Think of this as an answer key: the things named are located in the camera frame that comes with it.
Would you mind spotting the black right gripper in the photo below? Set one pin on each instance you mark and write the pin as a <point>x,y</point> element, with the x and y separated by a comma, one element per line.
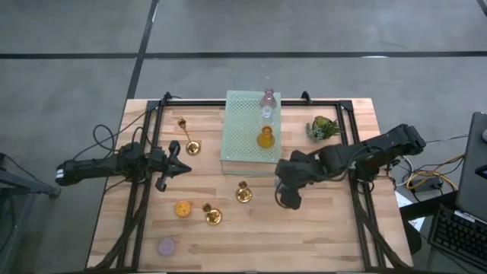
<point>296,169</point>

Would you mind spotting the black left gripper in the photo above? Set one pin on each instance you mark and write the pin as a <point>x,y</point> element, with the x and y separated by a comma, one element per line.
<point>158,167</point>

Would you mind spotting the amber ribbed glass candle holder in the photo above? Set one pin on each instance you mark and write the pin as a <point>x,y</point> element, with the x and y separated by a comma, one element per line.
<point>265,140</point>

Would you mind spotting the pink candle jar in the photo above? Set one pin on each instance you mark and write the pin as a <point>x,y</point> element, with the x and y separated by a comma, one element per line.
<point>166,247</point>

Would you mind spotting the clear ribbed glass candle holder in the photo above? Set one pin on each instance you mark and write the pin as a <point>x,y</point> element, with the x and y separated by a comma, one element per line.
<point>267,116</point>

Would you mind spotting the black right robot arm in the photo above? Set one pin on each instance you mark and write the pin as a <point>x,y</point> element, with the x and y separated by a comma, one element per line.
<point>380,148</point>

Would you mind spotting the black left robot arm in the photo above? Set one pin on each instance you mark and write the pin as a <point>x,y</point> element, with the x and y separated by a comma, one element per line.
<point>95,167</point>

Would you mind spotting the mint green perforated metal shelf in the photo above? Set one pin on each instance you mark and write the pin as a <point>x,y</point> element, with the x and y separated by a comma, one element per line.
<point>243,129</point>

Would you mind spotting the tall brass candlestick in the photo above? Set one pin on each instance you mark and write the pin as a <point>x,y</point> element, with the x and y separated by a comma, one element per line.
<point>193,147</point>

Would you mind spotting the short brass candlestick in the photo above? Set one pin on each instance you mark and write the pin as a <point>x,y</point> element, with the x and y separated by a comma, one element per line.
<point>243,195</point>

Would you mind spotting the medium brass candlestick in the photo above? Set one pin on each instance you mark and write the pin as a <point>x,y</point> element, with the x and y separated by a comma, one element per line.
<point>214,217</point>

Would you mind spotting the potted succulent plant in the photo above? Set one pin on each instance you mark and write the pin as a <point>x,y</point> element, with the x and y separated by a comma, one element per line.
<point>322,127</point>

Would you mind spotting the white paper sheet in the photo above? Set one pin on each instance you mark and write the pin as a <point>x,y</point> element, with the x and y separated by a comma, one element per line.
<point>402,199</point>

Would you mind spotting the grey metal stand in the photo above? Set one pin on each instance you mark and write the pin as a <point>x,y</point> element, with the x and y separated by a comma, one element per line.
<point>30,183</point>

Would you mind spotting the black keyboard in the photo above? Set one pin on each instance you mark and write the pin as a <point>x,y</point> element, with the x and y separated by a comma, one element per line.
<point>460,236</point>

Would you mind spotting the black aluminium table frame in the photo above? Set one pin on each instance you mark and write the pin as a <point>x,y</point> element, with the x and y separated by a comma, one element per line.
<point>213,102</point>

